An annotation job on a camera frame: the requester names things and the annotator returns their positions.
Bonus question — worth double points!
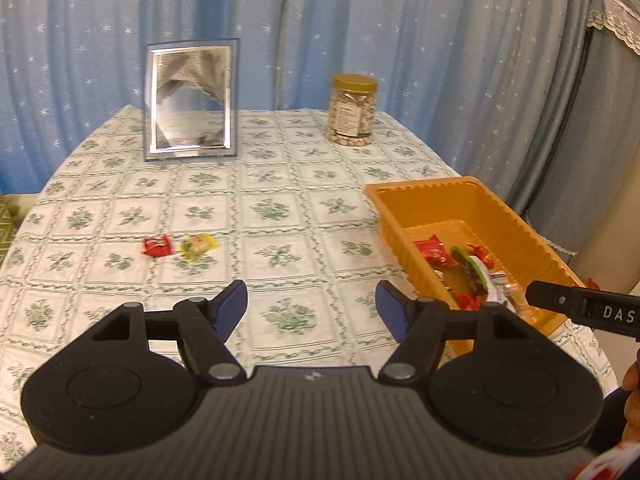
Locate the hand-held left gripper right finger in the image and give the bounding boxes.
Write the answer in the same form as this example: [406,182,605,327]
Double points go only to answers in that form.
[375,280,521,386]

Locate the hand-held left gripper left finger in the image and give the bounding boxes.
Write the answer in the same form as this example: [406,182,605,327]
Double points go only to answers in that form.
[92,280,249,386]

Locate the yellow green candy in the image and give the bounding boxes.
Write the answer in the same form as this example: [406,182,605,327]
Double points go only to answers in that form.
[180,233,220,261]

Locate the large red snack packet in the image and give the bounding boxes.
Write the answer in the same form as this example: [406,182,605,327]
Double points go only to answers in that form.
[414,236,454,267]

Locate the green and red snack packet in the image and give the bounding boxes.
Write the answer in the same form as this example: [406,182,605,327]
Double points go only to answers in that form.
[444,246,493,297]

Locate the clear white snack packet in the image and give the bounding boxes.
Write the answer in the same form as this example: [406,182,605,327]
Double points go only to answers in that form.
[481,269,527,312]

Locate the orange plastic tray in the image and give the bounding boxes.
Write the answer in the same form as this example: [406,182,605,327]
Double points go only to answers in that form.
[366,176,586,356]

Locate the person's right hand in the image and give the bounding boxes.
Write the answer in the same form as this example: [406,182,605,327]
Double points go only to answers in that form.
[621,359,640,442]

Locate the green floral tablecloth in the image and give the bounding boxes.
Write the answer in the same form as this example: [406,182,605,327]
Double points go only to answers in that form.
[0,105,617,466]

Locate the red and white printed cloth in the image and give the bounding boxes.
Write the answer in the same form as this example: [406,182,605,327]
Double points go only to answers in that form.
[572,442,640,480]

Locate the grey lace-trimmed cover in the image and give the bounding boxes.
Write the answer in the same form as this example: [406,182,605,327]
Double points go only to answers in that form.
[507,0,640,286]

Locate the nut jar with gold lid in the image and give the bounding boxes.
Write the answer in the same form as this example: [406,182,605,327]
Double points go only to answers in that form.
[327,73,378,146]

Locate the framed sand picture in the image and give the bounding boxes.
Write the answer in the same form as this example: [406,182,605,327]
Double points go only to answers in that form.
[143,37,241,162]

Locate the green zigzag cushion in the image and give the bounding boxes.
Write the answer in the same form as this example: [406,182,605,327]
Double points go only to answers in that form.
[0,195,31,261]

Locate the blue star-print curtain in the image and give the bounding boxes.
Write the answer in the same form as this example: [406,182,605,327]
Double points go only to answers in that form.
[0,0,597,211]

